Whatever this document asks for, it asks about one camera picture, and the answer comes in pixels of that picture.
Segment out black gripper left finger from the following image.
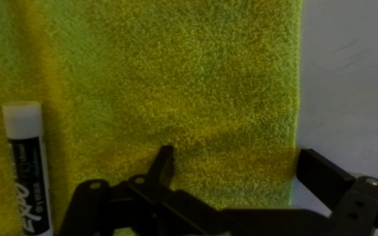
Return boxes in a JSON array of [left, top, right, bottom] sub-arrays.
[[60, 145, 226, 236]]

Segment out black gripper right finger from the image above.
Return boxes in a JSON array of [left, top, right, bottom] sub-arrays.
[[296, 149, 378, 236]]

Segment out black Expo marker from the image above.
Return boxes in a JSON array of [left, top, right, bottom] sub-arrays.
[[2, 101, 56, 236]]

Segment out yellow-green microfibre cloth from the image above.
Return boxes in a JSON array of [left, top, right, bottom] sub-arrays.
[[0, 0, 305, 236]]

